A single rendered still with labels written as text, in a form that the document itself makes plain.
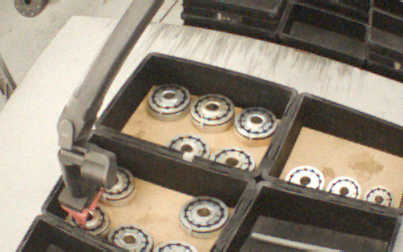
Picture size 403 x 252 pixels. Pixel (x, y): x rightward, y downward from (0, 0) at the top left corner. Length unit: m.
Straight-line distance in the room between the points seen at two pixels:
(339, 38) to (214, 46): 0.84
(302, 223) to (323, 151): 0.24
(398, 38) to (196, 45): 1.04
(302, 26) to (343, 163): 1.31
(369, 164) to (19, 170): 0.99
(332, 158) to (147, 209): 0.46
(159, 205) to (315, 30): 1.50
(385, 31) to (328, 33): 0.32
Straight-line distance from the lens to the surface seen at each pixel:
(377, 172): 1.60
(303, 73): 2.05
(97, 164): 1.25
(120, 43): 1.20
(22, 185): 1.79
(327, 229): 1.46
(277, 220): 1.48
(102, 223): 1.42
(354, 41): 2.81
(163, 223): 1.48
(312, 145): 1.64
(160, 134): 1.66
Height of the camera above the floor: 1.99
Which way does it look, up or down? 44 degrees down
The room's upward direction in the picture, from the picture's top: 2 degrees counter-clockwise
